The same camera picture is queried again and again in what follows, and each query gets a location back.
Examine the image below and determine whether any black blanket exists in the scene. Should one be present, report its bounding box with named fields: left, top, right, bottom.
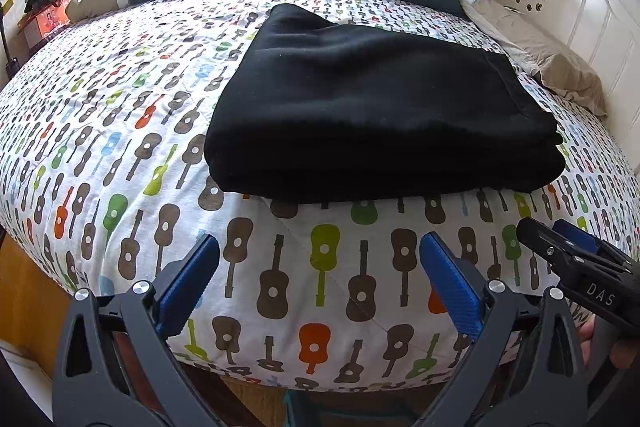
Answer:
left=204, top=3, right=567, bottom=204

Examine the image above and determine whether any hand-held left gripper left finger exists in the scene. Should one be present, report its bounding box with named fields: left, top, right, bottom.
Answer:
left=50, top=232, right=222, bottom=427

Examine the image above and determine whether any orange box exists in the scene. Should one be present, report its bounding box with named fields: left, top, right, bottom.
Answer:
left=17, top=0, right=96, bottom=48

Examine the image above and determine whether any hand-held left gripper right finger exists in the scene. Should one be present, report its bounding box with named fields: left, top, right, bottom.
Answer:
left=417, top=231, right=592, bottom=427

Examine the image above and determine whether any guitar print bed sheet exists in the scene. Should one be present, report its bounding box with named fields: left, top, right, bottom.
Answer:
left=0, top=0, right=640, bottom=395

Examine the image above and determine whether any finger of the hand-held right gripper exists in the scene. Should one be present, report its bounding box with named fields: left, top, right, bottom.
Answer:
left=515, top=216, right=565, bottom=269
left=552, top=219, right=629, bottom=266

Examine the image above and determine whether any person's right hand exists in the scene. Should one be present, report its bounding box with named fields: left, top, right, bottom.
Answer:
left=575, top=314, right=640, bottom=375

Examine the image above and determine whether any black rod with yellow tag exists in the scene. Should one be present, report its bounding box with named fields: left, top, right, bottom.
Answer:
left=0, top=0, right=26, bottom=76

